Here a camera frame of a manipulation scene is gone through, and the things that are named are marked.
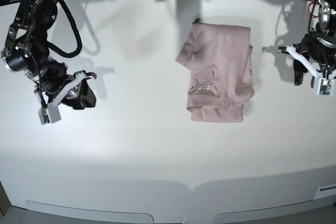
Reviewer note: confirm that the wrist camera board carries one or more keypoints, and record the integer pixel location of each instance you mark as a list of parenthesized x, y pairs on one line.
[(49, 115), (322, 86)]

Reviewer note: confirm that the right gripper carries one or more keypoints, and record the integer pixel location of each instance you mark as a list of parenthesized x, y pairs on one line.
[(55, 88)]

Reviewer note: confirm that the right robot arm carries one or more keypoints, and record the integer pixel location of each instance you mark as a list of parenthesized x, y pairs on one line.
[(27, 49)]

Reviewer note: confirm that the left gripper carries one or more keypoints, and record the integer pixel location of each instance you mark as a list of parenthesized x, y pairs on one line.
[(318, 48)]

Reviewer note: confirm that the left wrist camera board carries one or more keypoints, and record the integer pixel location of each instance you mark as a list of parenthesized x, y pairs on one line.
[(322, 86)]

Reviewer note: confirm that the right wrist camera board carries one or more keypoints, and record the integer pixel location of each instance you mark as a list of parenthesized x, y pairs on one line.
[(49, 115)]

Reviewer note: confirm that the pink T-shirt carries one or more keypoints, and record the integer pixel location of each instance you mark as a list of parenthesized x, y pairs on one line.
[(219, 60)]

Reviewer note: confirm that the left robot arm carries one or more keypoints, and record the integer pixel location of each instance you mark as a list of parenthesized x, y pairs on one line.
[(322, 19)]

